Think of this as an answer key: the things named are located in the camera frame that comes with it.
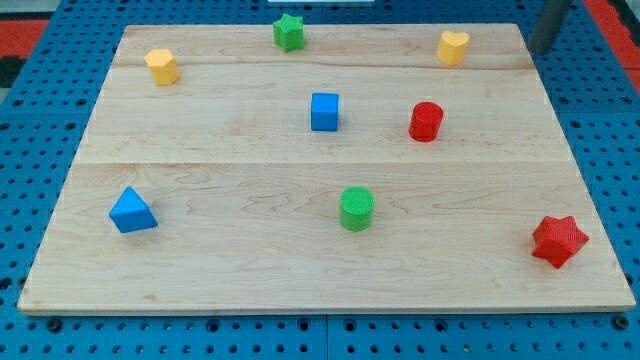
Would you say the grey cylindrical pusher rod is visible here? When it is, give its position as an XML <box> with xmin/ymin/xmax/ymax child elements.
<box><xmin>527</xmin><ymin>0</ymin><xmax>573</xmax><ymax>55</ymax></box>

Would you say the yellow heart block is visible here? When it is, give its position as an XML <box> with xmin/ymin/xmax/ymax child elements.
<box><xmin>436</xmin><ymin>30</ymin><xmax>470</xmax><ymax>66</ymax></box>

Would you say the red star block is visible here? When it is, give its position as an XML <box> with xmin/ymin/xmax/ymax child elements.
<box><xmin>532</xmin><ymin>216</ymin><xmax>590</xmax><ymax>269</ymax></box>

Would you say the green star block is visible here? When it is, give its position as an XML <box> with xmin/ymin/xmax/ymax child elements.
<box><xmin>272</xmin><ymin>14</ymin><xmax>305</xmax><ymax>52</ymax></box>

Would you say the red cylinder block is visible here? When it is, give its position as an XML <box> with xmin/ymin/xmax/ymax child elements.
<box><xmin>408</xmin><ymin>101</ymin><xmax>444</xmax><ymax>142</ymax></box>

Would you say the light wooden board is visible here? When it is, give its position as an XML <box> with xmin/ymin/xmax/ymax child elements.
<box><xmin>18</xmin><ymin>23</ymin><xmax>636</xmax><ymax>316</ymax></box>

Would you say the blue cube block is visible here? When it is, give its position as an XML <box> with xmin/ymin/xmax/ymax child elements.
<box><xmin>311</xmin><ymin>93</ymin><xmax>340</xmax><ymax>132</ymax></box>

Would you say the green cylinder block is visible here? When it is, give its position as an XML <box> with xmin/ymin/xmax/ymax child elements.
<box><xmin>339</xmin><ymin>186</ymin><xmax>375</xmax><ymax>232</ymax></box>

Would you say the yellow pentagon block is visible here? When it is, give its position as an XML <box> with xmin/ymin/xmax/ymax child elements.
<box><xmin>144</xmin><ymin>49</ymin><xmax>180</xmax><ymax>86</ymax></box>

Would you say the blue triangle block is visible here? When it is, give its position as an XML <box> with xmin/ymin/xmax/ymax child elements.
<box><xmin>109</xmin><ymin>187</ymin><xmax>158</xmax><ymax>233</ymax></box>

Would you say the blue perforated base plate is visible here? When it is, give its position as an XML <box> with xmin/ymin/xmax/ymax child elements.
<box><xmin>1</xmin><ymin>1</ymin><xmax>639</xmax><ymax>359</ymax></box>

